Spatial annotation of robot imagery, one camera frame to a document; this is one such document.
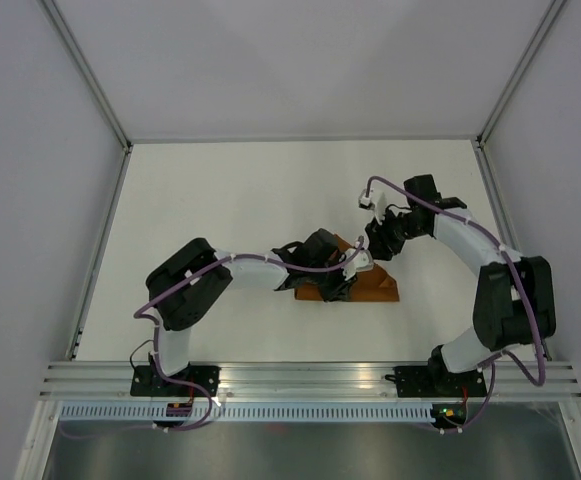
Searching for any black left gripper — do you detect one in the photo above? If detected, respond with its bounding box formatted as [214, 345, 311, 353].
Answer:
[308, 255, 358, 304]

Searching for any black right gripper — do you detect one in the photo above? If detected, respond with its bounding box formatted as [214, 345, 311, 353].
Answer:
[365, 206, 426, 262]

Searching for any brown cloth napkin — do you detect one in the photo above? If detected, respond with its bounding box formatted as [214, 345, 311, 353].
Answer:
[277, 229, 399, 302]

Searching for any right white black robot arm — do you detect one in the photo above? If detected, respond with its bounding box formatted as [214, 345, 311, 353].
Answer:
[358, 174, 556, 395]

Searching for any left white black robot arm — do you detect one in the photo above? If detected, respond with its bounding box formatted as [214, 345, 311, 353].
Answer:
[134, 229, 374, 396]

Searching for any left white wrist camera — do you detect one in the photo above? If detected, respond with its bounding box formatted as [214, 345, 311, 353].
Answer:
[339, 237, 374, 280]

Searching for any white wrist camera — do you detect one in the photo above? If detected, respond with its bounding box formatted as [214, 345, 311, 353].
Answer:
[358, 188, 387, 225]
[339, 237, 374, 280]

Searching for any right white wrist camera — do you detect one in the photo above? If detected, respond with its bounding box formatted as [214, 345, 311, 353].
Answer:
[358, 188, 387, 225]

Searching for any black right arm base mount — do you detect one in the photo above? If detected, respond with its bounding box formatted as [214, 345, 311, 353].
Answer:
[392, 365, 488, 399]

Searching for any right aluminium side rail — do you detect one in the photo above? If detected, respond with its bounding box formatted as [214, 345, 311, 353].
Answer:
[472, 139, 554, 364]

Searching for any aluminium side rail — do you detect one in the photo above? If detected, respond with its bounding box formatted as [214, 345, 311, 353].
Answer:
[472, 139, 554, 364]
[63, 144, 133, 361]

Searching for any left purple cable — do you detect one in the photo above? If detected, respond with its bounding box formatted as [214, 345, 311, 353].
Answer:
[59, 244, 366, 441]

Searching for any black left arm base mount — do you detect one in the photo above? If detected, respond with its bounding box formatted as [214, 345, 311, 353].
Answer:
[130, 365, 220, 398]

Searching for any left aluminium side rail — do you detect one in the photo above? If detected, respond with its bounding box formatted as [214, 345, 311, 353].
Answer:
[63, 144, 133, 361]

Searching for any aluminium front frame rail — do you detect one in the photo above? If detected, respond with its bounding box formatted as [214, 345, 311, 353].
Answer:
[38, 361, 581, 403]

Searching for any right aluminium corner post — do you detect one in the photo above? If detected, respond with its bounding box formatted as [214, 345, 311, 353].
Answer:
[473, 0, 569, 149]

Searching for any aluminium corner post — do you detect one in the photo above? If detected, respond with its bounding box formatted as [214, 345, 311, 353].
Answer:
[473, 0, 569, 149]
[37, 0, 132, 153]

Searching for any white slotted cable duct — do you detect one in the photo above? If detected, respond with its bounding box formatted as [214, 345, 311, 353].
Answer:
[59, 401, 435, 424]

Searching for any left aluminium corner post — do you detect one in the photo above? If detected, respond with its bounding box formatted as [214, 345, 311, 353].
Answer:
[37, 0, 132, 153]

